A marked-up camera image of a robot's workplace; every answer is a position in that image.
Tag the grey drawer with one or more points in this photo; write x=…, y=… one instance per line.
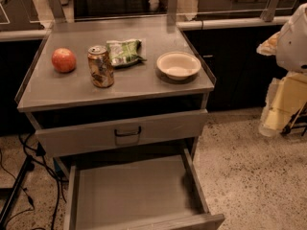
x=68, y=140
x=148, y=189

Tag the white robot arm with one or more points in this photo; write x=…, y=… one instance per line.
x=286, y=96

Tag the grey drawer cabinet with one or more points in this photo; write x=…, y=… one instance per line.
x=52, y=99

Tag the white bowl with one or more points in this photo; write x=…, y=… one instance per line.
x=178, y=66

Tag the green chip bag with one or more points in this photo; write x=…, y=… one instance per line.
x=124, y=53

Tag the crushed soda can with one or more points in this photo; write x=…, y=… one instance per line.
x=100, y=67

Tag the red apple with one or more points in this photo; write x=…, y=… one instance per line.
x=64, y=60

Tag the black stand leg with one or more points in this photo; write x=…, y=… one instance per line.
x=13, y=192

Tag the dark counter with rail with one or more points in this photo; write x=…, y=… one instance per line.
x=228, y=48

